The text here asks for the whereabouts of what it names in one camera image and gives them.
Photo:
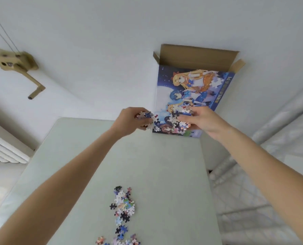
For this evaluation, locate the person's right hand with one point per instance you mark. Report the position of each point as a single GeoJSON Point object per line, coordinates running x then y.
{"type": "Point", "coordinates": [207, 121]}

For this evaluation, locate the person's left hand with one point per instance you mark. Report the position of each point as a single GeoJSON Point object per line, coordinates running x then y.
{"type": "Point", "coordinates": [126, 123]}

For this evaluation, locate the handful of puzzle pieces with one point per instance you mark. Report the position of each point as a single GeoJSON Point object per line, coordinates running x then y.
{"type": "Point", "coordinates": [184, 125]}
{"type": "Point", "coordinates": [154, 119]}

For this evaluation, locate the cartoon print puzzle box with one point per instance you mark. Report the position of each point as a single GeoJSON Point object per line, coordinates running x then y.
{"type": "Point", "coordinates": [192, 58]}

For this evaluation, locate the pile of puzzle pieces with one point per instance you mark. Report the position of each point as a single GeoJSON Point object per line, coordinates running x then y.
{"type": "Point", "coordinates": [123, 204]}

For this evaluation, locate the person's right forearm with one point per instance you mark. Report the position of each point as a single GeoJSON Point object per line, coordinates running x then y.
{"type": "Point", "coordinates": [269, 176]}

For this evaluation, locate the person's left forearm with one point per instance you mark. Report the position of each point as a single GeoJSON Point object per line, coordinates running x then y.
{"type": "Point", "coordinates": [54, 188]}

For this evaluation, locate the grey patterned curtain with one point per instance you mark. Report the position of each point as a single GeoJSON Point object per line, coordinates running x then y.
{"type": "Point", "coordinates": [269, 201]}

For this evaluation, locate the white radiator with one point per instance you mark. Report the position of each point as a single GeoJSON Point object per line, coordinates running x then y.
{"type": "Point", "coordinates": [3, 145]}

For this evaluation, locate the brass wall fixture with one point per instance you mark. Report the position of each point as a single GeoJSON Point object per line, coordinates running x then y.
{"type": "Point", "coordinates": [16, 62]}

